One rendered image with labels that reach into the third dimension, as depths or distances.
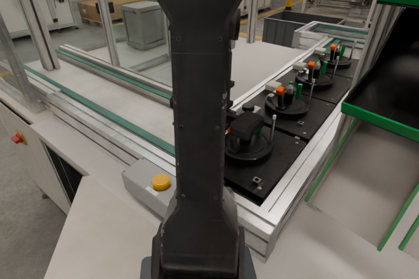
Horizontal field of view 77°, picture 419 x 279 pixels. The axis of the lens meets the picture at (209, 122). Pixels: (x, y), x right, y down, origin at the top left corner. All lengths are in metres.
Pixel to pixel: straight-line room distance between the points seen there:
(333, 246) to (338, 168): 0.20
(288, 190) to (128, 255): 0.37
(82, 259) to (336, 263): 0.53
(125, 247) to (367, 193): 0.50
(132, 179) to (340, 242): 0.49
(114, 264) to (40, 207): 1.48
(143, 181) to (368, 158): 0.46
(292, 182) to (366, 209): 0.17
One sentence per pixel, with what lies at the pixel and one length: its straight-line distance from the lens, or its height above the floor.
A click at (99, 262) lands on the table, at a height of 0.86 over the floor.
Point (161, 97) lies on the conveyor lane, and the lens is 0.99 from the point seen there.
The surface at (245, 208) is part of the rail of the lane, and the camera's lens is 0.58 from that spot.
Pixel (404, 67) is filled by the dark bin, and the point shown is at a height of 1.24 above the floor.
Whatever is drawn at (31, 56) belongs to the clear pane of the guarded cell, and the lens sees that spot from 1.73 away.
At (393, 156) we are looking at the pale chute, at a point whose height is 1.10.
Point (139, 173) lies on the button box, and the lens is 0.65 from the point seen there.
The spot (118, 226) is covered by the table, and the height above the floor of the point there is 0.86.
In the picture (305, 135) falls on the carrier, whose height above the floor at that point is 0.97.
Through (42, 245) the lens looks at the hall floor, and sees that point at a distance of 1.89.
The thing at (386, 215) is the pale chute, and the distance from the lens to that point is 0.56.
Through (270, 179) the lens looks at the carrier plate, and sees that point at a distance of 0.62.
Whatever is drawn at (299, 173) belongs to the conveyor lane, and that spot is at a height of 0.95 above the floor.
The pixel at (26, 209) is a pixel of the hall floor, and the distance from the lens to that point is 2.13.
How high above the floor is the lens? 1.41
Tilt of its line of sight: 34 degrees down
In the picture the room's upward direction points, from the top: straight up
